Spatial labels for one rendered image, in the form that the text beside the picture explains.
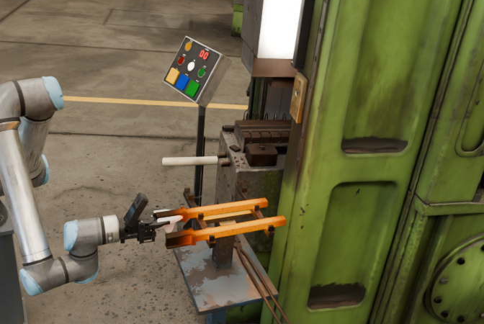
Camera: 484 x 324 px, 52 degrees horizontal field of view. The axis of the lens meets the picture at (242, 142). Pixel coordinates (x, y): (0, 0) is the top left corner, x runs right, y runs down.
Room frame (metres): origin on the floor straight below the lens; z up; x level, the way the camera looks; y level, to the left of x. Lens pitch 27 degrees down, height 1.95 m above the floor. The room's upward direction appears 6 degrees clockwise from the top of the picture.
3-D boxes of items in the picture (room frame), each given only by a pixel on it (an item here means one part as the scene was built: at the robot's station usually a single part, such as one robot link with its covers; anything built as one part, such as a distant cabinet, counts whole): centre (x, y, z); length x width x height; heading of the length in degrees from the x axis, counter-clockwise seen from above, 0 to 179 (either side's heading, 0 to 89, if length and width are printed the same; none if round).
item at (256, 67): (2.05, -0.19, 1.32); 0.42 x 0.20 x 0.10; 105
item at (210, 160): (2.30, 0.20, 0.62); 0.44 x 0.05 x 0.05; 105
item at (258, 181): (2.00, -0.21, 0.69); 0.56 x 0.38 x 0.45; 105
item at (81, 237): (1.24, 0.47, 0.92); 0.12 x 0.09 x 0.10; 114
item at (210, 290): (1.44, 0.03, 0.67); 0.40 x 0.30 x 0.02; 24
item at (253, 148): (1.83, -0.09, 0.95); 0.12 x 0.08 x 0.06; 105
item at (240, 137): (2.05, -0.19, 0.96); 0.42 x 0.20 x 0.09; 105
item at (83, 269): (1.23, 0.48, 0.80); 0.12 x 0.09 x 0.12; 131
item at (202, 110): (2.50, 0.24, 0.54); 0.04 x 0.04 x 1.08; 15
